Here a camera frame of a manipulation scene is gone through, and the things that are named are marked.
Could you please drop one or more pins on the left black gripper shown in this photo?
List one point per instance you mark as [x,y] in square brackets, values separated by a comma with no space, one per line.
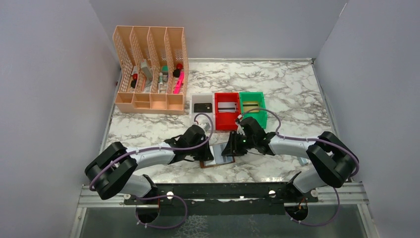
[203,150]

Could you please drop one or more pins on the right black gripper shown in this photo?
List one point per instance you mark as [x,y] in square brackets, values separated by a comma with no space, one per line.
[238,143]

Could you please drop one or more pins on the brown leather card holder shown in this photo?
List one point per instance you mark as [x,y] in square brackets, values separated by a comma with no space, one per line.
[218,159]

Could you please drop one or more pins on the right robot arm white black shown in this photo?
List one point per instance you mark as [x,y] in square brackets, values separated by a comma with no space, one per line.
[333,163]

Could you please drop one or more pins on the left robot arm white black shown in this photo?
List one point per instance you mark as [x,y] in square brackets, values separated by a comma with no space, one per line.
[111,172]

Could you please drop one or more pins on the black credit card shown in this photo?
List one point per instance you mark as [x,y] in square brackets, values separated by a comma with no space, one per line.
[202,108]

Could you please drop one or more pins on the white striped credit card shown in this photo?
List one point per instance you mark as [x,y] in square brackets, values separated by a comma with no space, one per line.
[226,107]

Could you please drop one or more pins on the white plastic bin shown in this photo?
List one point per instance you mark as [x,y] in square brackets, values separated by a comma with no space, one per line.
[202,98]

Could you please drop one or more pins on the red plastic bin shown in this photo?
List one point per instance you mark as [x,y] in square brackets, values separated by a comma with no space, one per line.
[226,121]

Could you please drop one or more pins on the green plastic bin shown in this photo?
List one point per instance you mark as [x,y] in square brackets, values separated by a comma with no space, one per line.
[261,116]

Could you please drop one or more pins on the light blue small object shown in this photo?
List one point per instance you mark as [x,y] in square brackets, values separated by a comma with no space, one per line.
[303,161]

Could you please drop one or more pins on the pink highlighter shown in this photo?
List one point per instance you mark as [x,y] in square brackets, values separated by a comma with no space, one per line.
[179,83]

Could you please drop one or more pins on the green cap glue stick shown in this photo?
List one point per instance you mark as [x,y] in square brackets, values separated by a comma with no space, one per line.
[163,75]

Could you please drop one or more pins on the red black marker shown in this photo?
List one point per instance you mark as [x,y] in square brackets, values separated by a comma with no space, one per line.
[134,80]

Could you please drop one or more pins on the peach plastic desk organizer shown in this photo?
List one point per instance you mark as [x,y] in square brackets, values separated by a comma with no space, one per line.
[155,67]

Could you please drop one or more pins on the grey stapler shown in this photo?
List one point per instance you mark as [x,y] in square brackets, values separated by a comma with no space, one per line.
[146,69]

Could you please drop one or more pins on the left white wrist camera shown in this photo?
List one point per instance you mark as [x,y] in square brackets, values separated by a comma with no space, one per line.
[206,126]

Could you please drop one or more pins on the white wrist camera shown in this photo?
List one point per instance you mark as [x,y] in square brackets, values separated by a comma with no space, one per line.
[206,126]
[239,127]

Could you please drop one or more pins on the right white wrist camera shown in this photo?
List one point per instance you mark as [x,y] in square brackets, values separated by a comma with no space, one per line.
[239,127]

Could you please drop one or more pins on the black mounting rail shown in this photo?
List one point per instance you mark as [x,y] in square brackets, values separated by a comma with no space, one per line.
[211,199]

